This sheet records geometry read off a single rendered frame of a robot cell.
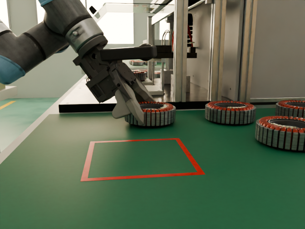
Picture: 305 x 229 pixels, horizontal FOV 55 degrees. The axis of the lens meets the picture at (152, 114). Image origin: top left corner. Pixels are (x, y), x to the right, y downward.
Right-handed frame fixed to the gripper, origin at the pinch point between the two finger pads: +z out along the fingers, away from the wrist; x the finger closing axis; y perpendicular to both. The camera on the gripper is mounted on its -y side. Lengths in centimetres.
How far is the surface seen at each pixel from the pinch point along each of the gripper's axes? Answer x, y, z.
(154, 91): -26.7, 3.5, -3.8
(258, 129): 9.8, -17.2, 11.8
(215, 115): -1.7, -10.9, 8.0
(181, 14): -17.0, -16.4, -15.7
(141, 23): -492, 71, -120
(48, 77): -431, 263, -141
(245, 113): -1.5, -16.3, 11.0
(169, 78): -56, 3, -4
